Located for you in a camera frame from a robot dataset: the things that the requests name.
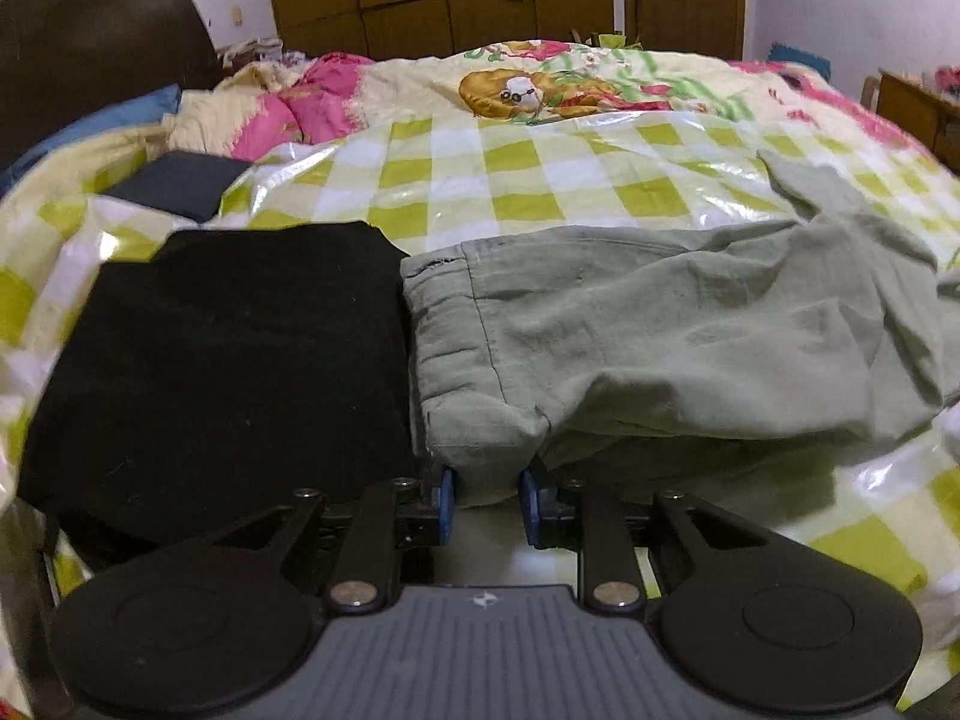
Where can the grey-green pants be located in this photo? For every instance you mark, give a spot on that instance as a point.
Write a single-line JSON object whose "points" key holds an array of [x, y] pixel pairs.
{"points": [[635, 353]]}

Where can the dark wooden headboard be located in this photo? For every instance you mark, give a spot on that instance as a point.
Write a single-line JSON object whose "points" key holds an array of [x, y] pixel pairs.
{"points": [[64, 59]]}

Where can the black folded garment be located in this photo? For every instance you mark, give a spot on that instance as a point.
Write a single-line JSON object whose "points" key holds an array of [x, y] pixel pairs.
{"points": [[218, 378]]}

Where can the blue foam mat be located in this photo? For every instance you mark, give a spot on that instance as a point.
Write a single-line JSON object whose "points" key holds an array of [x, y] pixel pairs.
{"points": [[792, 55]]}

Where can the pink clothes on desk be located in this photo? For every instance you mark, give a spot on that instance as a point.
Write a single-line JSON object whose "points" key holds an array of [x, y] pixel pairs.
{"points": [[946, 81]]}

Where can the wooden side desk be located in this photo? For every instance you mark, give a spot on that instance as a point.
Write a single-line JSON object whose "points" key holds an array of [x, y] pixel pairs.
{"points": [[931, 121]]}

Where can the cartoon print quilt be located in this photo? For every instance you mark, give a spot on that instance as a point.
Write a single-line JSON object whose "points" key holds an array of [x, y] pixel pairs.
{"points": [[272, 102]]}

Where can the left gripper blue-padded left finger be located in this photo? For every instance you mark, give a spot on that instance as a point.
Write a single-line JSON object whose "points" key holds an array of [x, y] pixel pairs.
{"points": [[393, 532]]}

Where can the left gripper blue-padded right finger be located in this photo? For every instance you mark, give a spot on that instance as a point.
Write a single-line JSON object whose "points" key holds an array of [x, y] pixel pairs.
{"points": [[592, 522]]}

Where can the dark navy folded cloth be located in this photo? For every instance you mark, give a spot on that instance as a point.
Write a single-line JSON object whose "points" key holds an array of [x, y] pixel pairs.
{"points": [[181, 183]]}

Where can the blue pillow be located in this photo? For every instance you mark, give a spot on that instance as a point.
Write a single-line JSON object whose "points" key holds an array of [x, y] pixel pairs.
{"points": [[148, 109]]}

